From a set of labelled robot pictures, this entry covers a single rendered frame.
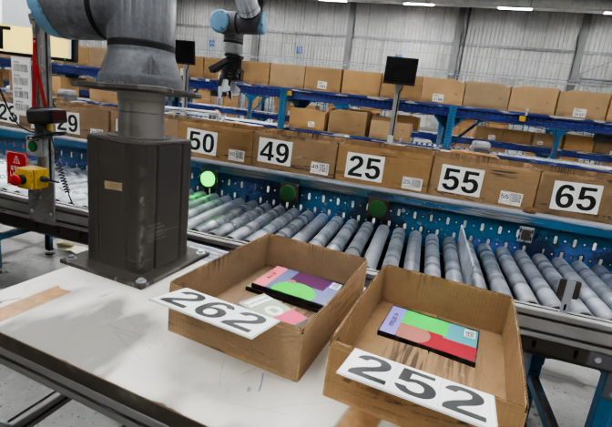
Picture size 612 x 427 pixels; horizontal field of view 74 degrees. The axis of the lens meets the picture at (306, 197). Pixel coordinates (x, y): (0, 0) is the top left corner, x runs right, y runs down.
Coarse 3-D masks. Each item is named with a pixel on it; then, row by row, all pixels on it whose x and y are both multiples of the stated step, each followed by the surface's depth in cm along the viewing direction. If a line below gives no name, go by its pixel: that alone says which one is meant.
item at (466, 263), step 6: (462, 228) 153; (462, 234) 149; (462, 240) 146; (456, 246) 160; (462, 246) 144; (468, 246) 132; (462, 252) 141; (468, 252) 126; (462, 258) 138; (468, 258) 124; (462, 264) 135; (468, 264) 122; (462, 270) 133; (468, 270) 120; (468, 276) 118; (468, 282) 116
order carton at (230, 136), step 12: (180, 120) 195; (192, 120) 205; (204, 120) 216; (180, 132) 195; (216, 132) 189; (228, 132) 188; (240, 132) 186; (252, 132) 184; (228, 144) 189; (240, 144) 187; (252, 144) 186; (192, 156) 196; (204, 156) 194; (216, 156) 192; (228, 156) 190
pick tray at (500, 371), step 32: (384, 288) 98; (416, 288) 95; (448, 288) 92; (480, 288) 89; (352, 320) 76; (448, 320) 92; (480, 320) 90; (512, 320) 80; (384, 352) 77; (416, 352) 78; (480, 352) 81; (512, 352) 73; (352, 384) 63; (480, 384) 71; (512, 384) 66; (384, 416) 62; (416, 416) 59; (448, 416) 57; (512, 416) 54
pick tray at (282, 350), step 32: (224, 256) 92; (256, 256) 105; (288, 256) 108; (320, 256) 105; (352, 256) 101; (192, 288) 83; (224, 288) 94; (352, 288) 90; (192, 320) 75; (320, 320) 72; (224, 352) 73; (256, 352) 70; (288, 352) 67
